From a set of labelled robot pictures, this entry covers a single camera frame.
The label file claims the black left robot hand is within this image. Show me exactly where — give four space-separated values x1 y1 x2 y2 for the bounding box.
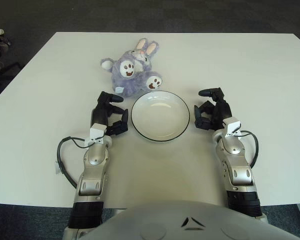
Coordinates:
91 91 129 137

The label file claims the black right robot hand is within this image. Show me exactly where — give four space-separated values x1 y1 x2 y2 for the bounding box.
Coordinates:
193 87 233 131

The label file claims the purple plush bunny doll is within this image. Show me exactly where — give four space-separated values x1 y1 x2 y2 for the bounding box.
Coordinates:
100 37 165 98

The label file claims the white plate with black rim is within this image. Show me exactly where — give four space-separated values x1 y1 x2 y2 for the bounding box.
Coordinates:
130 90 191 143

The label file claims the white right wrist connector box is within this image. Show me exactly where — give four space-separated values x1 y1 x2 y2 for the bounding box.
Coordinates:
222 117 242 138

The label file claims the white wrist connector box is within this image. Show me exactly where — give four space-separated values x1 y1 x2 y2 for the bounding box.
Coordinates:
89 123 107 145
222 117 242 138

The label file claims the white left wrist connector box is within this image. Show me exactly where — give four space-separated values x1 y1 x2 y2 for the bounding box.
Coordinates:
89 123 107 145

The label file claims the grey robot torso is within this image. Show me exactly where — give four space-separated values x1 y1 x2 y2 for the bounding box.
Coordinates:
82 199 276 240

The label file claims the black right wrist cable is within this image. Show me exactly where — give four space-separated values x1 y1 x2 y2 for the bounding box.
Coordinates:
236 129 260 168

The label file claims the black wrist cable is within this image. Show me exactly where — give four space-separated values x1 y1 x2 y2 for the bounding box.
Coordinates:
55 136 91 190
236 129 260 168

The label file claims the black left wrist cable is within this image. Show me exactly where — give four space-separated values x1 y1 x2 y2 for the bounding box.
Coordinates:
55 136 91 190

